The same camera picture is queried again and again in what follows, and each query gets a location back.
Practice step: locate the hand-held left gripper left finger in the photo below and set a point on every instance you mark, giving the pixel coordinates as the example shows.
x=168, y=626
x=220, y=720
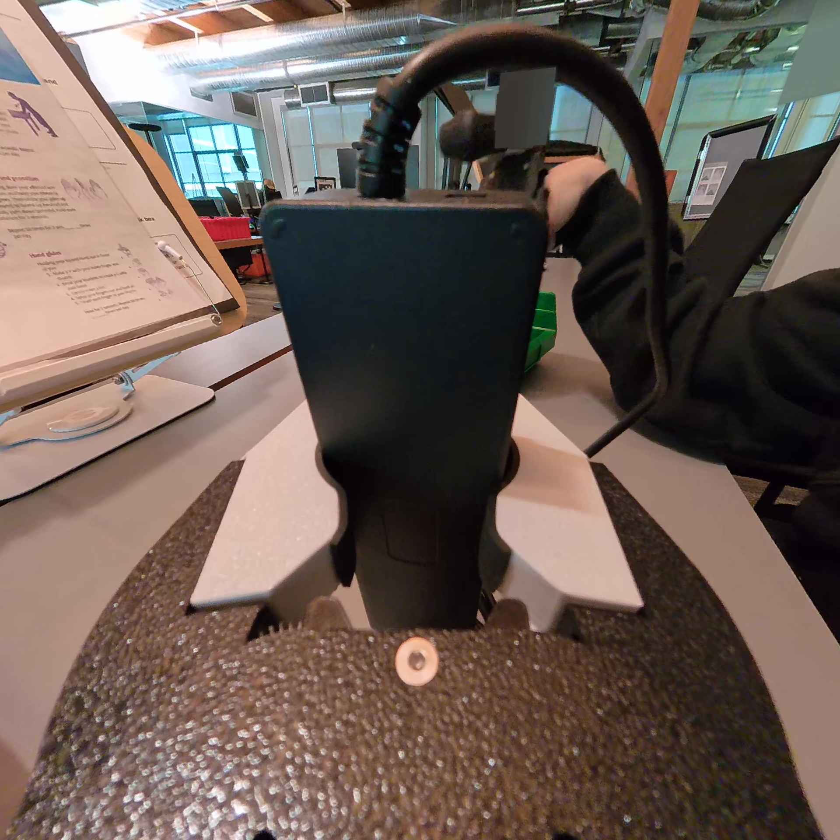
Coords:
x=262, y=538

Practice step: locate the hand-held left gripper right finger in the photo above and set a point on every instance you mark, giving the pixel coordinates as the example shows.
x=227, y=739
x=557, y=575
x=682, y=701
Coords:
x=564, y=531

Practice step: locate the black usb hub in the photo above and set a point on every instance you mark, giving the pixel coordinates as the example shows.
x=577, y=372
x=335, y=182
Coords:
x=407, y=328

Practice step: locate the green plastic bin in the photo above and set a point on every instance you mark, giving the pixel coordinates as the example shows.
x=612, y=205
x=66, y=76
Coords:
x=541, y=328

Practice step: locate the person's right forearm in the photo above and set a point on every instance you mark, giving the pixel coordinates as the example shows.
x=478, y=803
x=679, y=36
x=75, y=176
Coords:
x=754, y=367

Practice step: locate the person's right hand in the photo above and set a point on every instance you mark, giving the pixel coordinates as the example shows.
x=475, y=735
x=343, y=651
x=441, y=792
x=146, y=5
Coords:
x=574, y=190

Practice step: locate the wooden document stand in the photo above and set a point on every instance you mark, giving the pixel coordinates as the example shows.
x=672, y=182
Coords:
x=157, y=403

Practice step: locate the red plastic bin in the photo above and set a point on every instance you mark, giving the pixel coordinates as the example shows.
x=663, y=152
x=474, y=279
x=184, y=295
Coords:
x=226, y=229

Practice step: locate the black framed notice board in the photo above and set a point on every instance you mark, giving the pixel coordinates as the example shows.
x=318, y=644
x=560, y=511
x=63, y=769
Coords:
x=722, y=170

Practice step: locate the black chair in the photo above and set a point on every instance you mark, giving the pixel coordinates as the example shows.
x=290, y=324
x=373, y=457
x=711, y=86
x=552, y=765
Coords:
x=774, y=197

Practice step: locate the laminated exercise sheet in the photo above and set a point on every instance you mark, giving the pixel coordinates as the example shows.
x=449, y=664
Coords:
x=79, y=249

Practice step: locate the white instruction sheet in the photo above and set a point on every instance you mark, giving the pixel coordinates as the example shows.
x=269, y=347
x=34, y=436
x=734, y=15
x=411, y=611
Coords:
x=98, y=138

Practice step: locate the wooden post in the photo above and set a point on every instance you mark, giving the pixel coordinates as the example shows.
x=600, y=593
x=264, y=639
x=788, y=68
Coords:
x=673, y=65

